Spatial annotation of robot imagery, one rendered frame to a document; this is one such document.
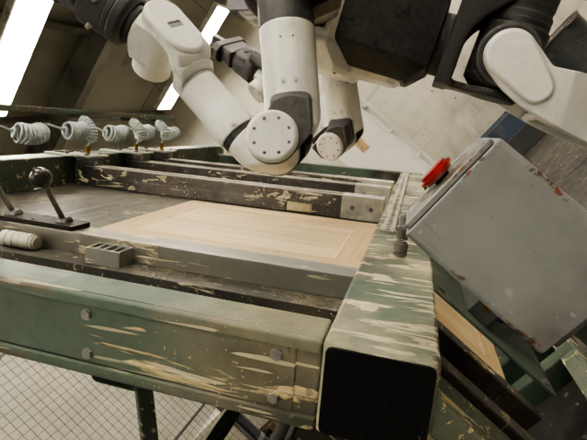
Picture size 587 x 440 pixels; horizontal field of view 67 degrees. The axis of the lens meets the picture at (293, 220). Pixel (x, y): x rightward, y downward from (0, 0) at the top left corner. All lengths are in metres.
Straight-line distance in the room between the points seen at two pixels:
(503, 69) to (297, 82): 0.38
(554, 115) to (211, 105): 0.59
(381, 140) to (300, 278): 4.31
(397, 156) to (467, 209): 4.56
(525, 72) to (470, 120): 5.43
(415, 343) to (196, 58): 0.51
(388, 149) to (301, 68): 4.31
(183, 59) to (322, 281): 0.40
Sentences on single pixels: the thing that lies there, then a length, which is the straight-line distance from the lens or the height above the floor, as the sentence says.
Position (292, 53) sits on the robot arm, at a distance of 0.72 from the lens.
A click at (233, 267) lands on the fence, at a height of 1.06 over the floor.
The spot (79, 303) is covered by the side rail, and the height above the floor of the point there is 1.15.
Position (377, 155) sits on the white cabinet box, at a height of 1.15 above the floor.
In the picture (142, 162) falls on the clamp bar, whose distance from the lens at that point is 1.94.
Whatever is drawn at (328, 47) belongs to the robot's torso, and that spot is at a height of 1.21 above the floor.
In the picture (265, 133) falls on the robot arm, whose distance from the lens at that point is 0.66.
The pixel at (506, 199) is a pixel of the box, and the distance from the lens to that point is 0.43.
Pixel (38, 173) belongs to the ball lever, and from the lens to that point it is 0.90.
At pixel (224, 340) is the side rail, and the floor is 0.99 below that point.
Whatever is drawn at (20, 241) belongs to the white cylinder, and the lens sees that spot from 0.97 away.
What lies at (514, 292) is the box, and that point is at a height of 0.82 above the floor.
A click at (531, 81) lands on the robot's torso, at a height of 0.90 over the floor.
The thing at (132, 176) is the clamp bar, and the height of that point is 1.60.
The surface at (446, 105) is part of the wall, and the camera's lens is 6.32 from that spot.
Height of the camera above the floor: 0.98
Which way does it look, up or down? 5 degrees up
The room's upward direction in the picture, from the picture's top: 48 degrees counter-clockwise
